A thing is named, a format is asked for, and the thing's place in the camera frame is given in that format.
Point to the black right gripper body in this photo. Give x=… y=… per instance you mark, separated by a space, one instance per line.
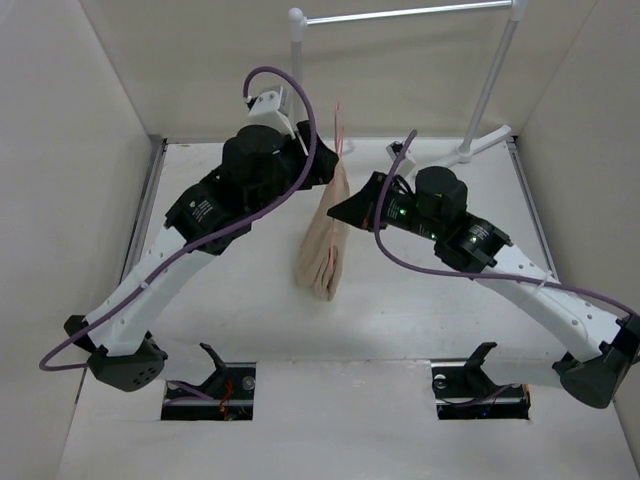
x=400 y=210

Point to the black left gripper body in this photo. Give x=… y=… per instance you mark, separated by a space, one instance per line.
x=294 y=164

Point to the pink wire hanger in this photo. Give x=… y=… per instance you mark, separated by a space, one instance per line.
x=340 y=130

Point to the beige drawstring trousers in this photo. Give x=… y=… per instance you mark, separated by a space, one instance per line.
x=319 y=262

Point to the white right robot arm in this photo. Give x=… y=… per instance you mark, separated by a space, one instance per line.
x=599 y=348

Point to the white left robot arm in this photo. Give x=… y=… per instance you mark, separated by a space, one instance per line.
x=122 y=352

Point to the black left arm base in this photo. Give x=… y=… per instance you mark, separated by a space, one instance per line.
x=227 y=395

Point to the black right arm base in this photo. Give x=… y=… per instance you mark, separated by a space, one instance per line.
x=463 y=391

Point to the white clothes rack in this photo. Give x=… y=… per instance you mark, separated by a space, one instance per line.
x=470 y=145

